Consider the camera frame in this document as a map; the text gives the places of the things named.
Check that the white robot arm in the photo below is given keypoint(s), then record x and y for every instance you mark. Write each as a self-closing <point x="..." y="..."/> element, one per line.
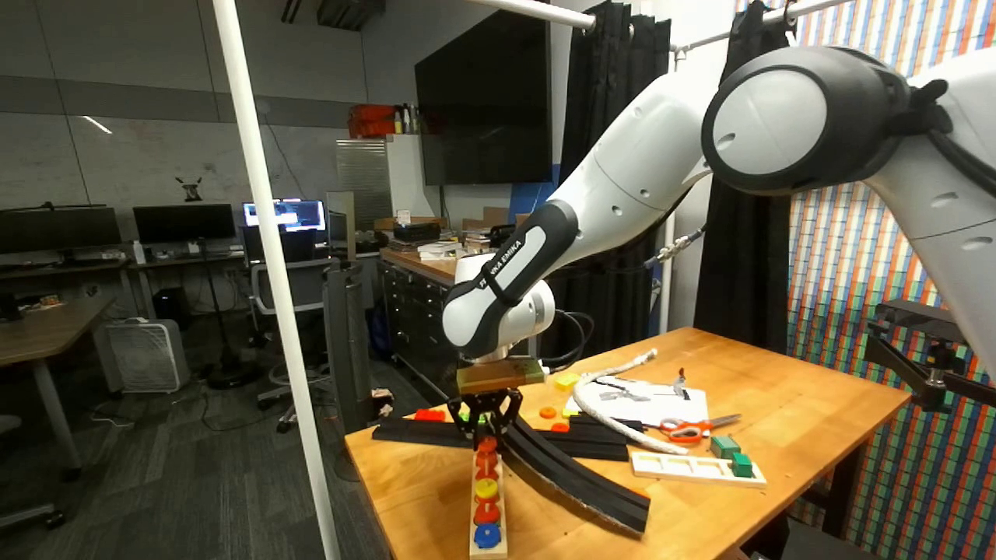
<point x="789" y="120"/>

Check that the lit computer monitor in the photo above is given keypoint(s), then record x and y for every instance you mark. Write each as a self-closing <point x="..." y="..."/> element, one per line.
<point x="299" y="216"/>

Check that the orange handled scissors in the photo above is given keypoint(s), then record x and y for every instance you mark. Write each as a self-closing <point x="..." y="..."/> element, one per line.
<point x="689" y="431"/>

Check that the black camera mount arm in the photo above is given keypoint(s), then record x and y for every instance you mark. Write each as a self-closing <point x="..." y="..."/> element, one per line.
<point x="938" y="373"/>

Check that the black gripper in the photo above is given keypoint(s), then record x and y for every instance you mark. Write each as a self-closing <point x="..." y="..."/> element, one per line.
<point x="488" y="413"/>

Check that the wooden ring stacker board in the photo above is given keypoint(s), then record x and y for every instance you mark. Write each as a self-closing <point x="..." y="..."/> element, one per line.
<point x="488" y="504"/>

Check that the white wooden tray frame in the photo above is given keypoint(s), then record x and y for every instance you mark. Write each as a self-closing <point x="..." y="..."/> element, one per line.
<point x="693" y="469"/>

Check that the black wall television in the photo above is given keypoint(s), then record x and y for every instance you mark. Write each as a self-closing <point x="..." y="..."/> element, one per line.
<point x="484" y="105"/>

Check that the white vertical pole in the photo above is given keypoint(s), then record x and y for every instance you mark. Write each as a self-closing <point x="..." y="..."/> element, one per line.
<point x="274" y="264"/>

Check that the curved black track piece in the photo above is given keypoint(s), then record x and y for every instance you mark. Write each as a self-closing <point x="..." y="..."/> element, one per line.
<point x="577" y="486"/>

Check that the white box fan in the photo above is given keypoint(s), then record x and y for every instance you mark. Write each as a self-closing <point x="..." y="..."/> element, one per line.
<point x="140" y="356"/>

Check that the wrist camera with yellow tape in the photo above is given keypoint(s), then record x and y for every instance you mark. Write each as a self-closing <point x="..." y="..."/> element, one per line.
<point x="499" y="373"/>

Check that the dark drawer workbench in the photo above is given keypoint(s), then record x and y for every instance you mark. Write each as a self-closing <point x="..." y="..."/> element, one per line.
<point x="413" y="299"/>

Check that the wooden side desk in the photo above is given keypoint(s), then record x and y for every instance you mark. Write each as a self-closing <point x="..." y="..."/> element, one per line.
<point x="34" y="340"/>

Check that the green blocks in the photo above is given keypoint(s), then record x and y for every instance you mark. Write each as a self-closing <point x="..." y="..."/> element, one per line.
<point x="734" y="451"/>

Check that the white printed paper sheet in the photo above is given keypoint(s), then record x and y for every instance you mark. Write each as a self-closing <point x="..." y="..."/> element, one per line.
<point x="649" y="401"/>

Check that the black curtain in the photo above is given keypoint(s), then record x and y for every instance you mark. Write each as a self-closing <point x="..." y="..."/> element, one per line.
<point x="606" y="299"/>

